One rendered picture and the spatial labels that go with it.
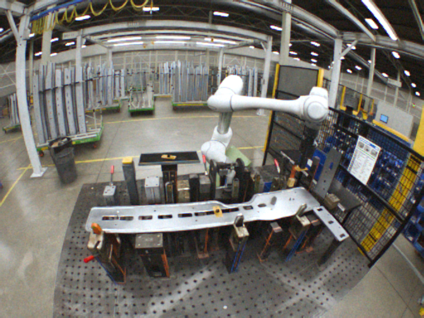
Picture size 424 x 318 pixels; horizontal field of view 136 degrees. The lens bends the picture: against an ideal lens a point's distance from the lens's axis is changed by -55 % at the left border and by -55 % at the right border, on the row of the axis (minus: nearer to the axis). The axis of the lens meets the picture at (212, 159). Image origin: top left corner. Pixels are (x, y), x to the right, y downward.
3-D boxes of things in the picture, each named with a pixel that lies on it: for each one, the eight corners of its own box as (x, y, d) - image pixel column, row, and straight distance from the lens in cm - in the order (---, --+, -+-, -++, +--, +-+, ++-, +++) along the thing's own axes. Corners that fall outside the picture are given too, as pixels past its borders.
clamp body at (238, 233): (225, 275, 110) (235, 240, 81) (219, 258, 115) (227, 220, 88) (241, 271, 112) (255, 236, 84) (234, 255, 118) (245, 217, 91)
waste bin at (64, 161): (54, 187, 361) (41, 149, 334) (64, 171, 401) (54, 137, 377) (76, 185, 337) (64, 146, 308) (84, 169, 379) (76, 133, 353)
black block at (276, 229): (259, 265, 118) (274, 236, 95) (253, 252, 122) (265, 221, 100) (270, 262, 121) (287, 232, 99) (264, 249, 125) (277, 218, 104)
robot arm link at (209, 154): (209, 168, 171) (194, 154, 159) (216, 152, 178) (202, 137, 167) (222, 168, 159) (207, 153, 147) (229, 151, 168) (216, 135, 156)
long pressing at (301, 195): (82, 235, 100) (81, 233, 99) (92, 206, 114) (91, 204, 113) (322, 207, 127) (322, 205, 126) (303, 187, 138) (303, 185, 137)
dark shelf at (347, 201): (344, 214, 130) (346, 210, 129) (279, 152, 181) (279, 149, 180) (360, 206, 148) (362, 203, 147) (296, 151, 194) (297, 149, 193)
